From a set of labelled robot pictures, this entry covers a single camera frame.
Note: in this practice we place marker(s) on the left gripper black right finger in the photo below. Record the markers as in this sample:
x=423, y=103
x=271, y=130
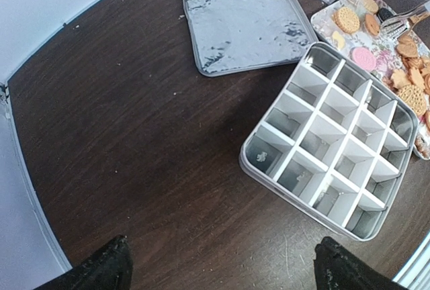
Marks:
x=336, y=268

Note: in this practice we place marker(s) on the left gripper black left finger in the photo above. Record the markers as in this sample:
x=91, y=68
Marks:
x=109, y=267

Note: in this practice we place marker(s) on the silver serving tongs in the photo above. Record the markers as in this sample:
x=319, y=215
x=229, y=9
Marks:
x=400, y=24

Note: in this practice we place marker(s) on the grey divided cookie tin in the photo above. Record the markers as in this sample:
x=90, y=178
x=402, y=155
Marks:
x=335, y=144

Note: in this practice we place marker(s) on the flower shaped brown cookie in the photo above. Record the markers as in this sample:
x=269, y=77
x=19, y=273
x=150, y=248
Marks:
x=421, y=146

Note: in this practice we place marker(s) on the tan sandwich biscuit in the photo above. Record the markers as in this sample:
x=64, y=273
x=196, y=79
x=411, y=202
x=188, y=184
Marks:
x=414, y=97

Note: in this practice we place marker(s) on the leaf shaped orange cookie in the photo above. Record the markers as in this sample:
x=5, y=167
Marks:
x=399, y=79

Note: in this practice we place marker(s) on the pink sandwich cookie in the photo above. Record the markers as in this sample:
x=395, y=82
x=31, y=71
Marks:
x=363, y=58

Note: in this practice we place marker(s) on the floral rectangular tray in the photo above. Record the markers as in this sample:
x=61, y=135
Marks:
x=408, y=53

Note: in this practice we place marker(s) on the chocolate chip cookie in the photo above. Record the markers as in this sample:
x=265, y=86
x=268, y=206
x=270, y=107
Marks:
x=371, y=24

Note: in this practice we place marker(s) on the round tan perforated biscuit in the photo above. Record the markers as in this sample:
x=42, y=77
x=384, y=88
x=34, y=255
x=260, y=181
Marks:
x=347, y=20

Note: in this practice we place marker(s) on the silver tin lid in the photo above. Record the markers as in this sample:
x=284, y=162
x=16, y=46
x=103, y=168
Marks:
x=233, y=36

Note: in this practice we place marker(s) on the tan biscuit at tongs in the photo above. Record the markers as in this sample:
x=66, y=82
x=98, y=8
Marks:
x=370, y=5

